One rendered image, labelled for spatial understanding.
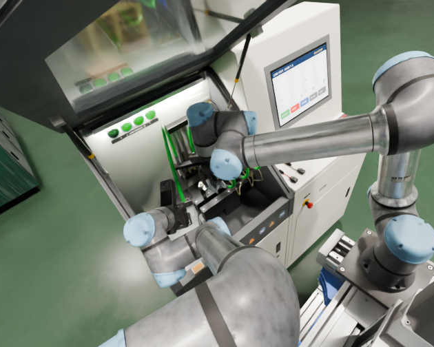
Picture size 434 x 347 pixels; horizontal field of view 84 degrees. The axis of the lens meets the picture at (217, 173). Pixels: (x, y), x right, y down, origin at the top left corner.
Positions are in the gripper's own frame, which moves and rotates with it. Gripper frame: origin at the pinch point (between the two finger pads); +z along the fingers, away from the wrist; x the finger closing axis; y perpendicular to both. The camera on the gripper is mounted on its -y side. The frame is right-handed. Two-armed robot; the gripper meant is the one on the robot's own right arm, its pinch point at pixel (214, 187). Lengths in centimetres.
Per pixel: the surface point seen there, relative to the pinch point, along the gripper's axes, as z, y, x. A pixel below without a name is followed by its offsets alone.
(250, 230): 28.1, 9.6, 7.4
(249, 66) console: -25, -24, 43
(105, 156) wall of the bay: -6, -44, -26
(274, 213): 29.0, 9.8, 22.5
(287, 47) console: -25, -24, 67
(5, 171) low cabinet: 79, -247, -117
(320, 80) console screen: -2, -18, 88
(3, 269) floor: 123, -163, -155
